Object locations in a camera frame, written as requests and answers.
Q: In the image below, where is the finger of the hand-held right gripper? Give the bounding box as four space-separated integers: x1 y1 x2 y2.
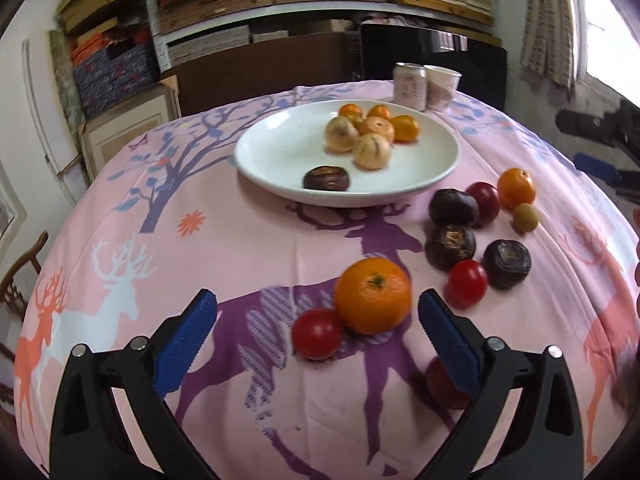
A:
574 152 640 196
555 109 624 144

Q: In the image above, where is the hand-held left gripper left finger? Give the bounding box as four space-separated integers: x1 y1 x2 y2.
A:
49 288 219 480

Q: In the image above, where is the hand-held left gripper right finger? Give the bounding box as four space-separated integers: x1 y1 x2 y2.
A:
417 288 586 480

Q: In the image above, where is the dark brown water chestnut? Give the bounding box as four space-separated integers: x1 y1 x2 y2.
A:
302 166 351 192
428 188 479 226
425 223 477 272
482 240 532 290

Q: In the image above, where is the beige speckled round fruit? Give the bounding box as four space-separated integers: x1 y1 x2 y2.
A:
325 116 361 153
353 133 392 171

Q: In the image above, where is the white oval plate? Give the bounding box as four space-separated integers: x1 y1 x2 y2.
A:
234 98 461 208

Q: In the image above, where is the dark red plum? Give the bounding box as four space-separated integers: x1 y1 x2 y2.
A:
425 356 471 410
465 182 501 226

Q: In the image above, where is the red tomato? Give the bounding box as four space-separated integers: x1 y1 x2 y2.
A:
445 260 488 309
292 308 345 360

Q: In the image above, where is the small tan longan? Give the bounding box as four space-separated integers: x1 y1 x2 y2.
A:
512 203 540 233

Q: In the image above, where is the pink deer print tablecloth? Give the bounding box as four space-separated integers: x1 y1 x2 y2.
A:
14 80 640 480

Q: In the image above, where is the checked beige curtain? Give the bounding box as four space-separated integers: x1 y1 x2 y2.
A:
520 0 578 90

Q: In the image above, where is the bright window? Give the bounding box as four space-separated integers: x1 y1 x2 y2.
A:
570 0 640 98

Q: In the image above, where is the white paper cup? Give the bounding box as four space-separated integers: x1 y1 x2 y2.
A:
424 65 462 112

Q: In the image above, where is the brown wooden chair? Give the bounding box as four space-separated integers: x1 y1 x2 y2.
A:
0 230 50 321

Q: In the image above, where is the pink drink can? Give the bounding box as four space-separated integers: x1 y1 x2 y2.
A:
392 62 428 111

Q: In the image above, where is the black glossy panel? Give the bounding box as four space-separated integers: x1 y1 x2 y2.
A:
360 22 508 111

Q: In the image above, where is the white framed window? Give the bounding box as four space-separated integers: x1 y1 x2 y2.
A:
0 175 27 243

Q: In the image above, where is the framed picture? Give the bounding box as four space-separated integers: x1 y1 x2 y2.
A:
77 77 181 181

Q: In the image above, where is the white board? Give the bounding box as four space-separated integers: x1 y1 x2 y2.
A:
22 37 91 183

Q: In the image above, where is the stack of blue patterned boxes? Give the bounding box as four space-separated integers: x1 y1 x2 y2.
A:
72 42 161 121

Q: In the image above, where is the brown wooden board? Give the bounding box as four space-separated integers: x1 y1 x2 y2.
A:
175 32 363 116

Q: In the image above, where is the green marbled board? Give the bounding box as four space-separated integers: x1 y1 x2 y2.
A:
49 29 86 123

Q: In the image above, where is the shelf of stacked boxes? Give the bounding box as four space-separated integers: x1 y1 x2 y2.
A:
142 0 503 76

